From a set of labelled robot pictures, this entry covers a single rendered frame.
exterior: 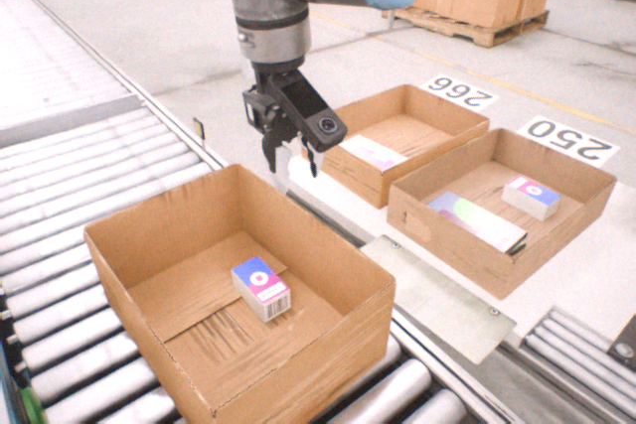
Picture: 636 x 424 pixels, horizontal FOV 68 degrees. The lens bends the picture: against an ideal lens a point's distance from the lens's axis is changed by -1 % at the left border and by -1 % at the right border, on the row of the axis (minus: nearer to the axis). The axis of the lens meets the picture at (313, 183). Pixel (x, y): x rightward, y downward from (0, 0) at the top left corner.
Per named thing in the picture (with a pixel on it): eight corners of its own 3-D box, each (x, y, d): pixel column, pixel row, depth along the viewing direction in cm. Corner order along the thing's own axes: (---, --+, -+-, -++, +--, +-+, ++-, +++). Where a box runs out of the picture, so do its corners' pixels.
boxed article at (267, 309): (259, 273, 88) (257, 255, 85) (291, 307, 81) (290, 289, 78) (233, 287, 85) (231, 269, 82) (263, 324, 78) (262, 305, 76)
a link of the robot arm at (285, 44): (324, 14, 57) (255, 39, 53) (326, 53, 60) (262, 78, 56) (281, -1, 63) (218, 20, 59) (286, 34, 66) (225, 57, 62)
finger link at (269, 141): (286, 164, 70) (290, 108, 66) (293, 169, 69) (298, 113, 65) (258, 171, 67) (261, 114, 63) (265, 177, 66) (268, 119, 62)
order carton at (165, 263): (389, 355, 74) (400, 279, 64) (228, 490, 58) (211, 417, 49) (245, 229, 98) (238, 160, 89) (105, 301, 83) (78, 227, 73)
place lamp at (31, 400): (59, 445, 60) (41, 416, 56) (48, 452, 60) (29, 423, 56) (46, 403, 65) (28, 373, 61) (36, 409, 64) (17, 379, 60)
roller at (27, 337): (276, 235, 105) (275, 217, 102) (16, 360, 79) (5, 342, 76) (263, 223, 108) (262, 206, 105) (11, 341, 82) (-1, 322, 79)
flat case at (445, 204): (446, 195, 105) (447, 189, 104) (527, 237, 94) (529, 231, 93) (406, 221, 98) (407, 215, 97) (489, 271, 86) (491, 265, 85)
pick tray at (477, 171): (603, 215, 102) (620, 177, 96) (501, 303, 83) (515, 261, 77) (490, 160, 120) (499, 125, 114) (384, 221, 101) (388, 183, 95)
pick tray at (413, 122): (484, 153, 123) (493, 118, 117) (378, 211, 104) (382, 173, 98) (403, 113, 141) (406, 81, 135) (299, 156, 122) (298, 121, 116)
